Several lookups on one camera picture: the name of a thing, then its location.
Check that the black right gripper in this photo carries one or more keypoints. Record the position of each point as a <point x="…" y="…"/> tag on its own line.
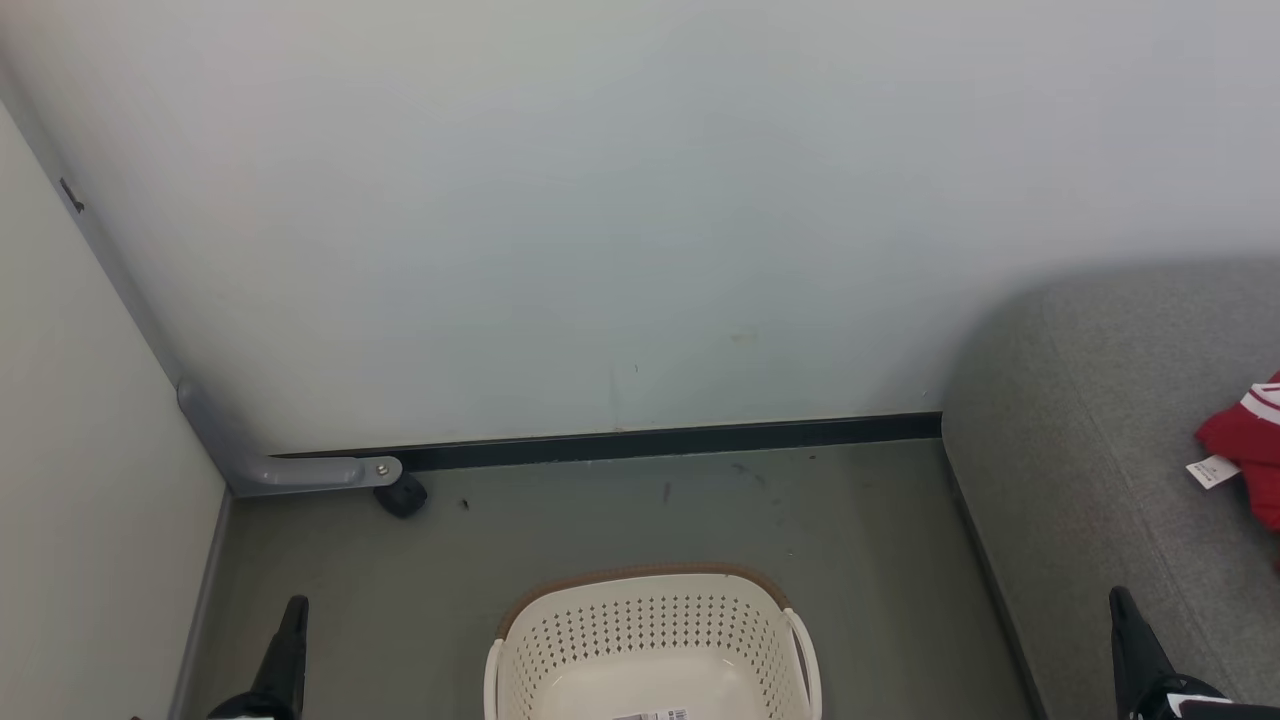
<point x="1190" y="703"/>

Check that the black caster wheel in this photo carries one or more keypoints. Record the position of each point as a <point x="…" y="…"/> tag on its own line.
<point x="403" y="497"/>

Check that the grey metal corner frame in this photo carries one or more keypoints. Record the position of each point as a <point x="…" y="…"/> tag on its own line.
<point x="300" y="470"/>

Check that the cream perforated laundry basket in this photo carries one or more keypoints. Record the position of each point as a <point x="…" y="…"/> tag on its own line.
<point x="650" y="640"/>

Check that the black wall baseboard strip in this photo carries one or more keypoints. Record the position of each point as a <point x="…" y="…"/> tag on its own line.
<point x="700" y="438"/>

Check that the small black frame clip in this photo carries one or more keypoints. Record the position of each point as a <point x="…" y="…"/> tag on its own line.
<point x="72" y="196"/>

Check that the grey fabric sofa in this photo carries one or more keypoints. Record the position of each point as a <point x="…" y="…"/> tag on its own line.
<point x="1080" y="450"/>

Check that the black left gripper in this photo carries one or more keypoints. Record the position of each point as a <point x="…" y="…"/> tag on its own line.
<point x="260" y="706"/>

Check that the red basketball jersey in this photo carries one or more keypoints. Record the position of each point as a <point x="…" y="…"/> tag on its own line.
<point x="1250" y="440"/>

